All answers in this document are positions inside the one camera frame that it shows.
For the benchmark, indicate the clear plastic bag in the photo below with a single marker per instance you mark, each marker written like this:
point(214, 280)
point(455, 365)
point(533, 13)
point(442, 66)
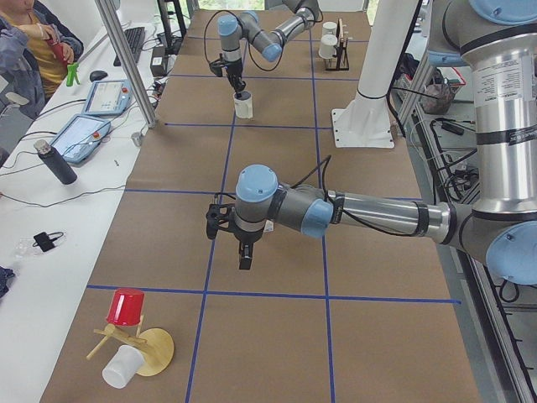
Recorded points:
point(27, 248)

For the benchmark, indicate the teach pendant near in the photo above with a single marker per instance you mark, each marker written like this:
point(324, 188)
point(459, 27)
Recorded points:
point(79, 138)

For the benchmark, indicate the small metal cup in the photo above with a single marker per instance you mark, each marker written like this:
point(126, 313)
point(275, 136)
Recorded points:
point(137, 139)

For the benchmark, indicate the white cup on rack front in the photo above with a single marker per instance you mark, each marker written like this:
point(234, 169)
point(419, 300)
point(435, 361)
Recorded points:
point(327, 48)

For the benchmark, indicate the white ribbed mug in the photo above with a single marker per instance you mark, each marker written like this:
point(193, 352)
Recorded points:
point(243, 105)

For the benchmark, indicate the black wire cup rack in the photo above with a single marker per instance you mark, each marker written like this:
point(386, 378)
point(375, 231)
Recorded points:
point(340, 61)

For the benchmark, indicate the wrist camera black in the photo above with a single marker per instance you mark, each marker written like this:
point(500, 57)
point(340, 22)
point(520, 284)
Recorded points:
point(219, 217)
point(217, 66)

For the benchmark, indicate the teach pendant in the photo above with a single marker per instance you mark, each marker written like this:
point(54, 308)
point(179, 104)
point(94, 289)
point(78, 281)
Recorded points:
point(108, 98)
point(79, 138)

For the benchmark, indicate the white camera pole base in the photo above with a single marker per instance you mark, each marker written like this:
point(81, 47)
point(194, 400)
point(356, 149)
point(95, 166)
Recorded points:
point(365, 122)

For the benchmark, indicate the white cup on rack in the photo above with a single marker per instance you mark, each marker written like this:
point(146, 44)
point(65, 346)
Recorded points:
point(327, 48)
point(329, 27)

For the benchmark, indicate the black power brick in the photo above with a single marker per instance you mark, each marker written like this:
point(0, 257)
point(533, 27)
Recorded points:
point(159, 61)

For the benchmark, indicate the teach pendant far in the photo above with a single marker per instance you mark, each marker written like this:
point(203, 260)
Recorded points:
point(108, 98)

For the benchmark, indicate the white cup on rack rear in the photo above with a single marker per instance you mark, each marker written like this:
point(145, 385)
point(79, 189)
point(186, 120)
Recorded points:
point(329, 27)

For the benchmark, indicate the small black adapter device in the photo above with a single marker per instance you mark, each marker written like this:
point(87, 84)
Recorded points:
point(46, 241)

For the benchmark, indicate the person at desk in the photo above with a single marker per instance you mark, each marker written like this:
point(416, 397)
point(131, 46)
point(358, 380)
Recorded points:
point(36, 49)

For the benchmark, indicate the green clamp tool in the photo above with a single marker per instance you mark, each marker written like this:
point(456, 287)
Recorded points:
point(72, 74)

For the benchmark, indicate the white cup on wooden stand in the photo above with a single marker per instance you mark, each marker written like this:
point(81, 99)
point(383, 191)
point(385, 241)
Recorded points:
point(123, 366)

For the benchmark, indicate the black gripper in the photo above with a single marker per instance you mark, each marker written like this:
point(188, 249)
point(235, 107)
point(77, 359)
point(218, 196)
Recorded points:
point(244, 236)
point(233, 70)

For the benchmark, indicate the black water bottle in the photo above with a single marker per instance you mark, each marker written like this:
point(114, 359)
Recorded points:
point(50, 156)

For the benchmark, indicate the black keyboard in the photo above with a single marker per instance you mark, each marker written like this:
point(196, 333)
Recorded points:
point(135, 38)

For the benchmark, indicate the black computer mouse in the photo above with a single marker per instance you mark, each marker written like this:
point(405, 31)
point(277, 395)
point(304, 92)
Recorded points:
point(97, 75)

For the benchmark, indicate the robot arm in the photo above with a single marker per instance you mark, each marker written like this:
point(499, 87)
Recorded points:
point(232, 29)
point(497, 39)

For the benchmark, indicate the red plastic cup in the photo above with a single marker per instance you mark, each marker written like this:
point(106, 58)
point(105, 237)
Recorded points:
point(126, 307)

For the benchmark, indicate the wooden cup stand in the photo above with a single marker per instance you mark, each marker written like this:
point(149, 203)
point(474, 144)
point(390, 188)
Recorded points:
point(155, 344)

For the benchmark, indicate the aluminium frame post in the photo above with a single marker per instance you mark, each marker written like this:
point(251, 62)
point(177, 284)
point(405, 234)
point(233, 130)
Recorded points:
point(114, 29)

